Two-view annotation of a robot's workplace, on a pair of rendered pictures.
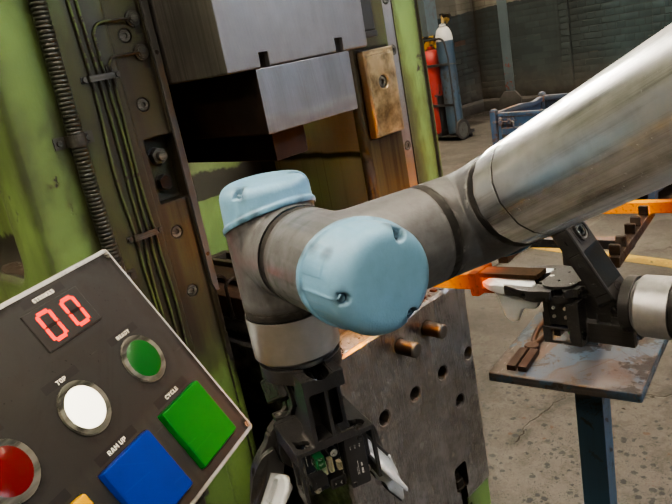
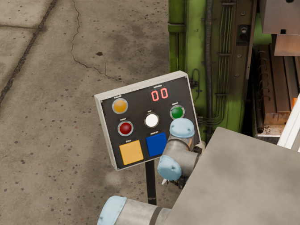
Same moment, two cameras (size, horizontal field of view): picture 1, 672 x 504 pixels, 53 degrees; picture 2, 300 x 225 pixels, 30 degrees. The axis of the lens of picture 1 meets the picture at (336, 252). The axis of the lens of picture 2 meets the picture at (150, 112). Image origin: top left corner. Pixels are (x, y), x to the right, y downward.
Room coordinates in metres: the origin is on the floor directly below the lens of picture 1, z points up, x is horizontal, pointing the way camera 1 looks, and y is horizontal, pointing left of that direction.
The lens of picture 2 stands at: (-0.30, -0.79, 2.57)
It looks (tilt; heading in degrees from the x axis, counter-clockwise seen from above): 46 degrees down; 50
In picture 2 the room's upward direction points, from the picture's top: 4 degrees counter-clockwise
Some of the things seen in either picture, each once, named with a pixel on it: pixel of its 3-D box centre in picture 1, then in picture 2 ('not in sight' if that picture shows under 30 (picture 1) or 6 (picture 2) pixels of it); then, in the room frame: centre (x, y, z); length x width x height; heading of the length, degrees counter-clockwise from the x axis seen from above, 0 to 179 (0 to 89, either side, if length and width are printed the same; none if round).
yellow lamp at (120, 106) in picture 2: not in sight; (119, 106); (0.52, 0.35, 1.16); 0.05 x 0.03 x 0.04; 133
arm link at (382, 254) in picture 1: (361, 260); (178, 161); (0.45, -0.02, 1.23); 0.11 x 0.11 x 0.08; 29
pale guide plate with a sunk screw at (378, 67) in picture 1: (381, 92); not in sight; (1.38, -0.15, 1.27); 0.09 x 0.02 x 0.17; 133
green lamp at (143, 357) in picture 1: (143, 358); (177, 112); (0.69, 0.23, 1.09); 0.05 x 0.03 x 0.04; 133
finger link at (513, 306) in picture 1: (510, 300); not in sight; (0.85, -0.22, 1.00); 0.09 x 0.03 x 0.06; 46
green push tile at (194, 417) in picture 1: (196, 424); not in sight; (0.67, 0.19, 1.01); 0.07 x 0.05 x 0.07; 158
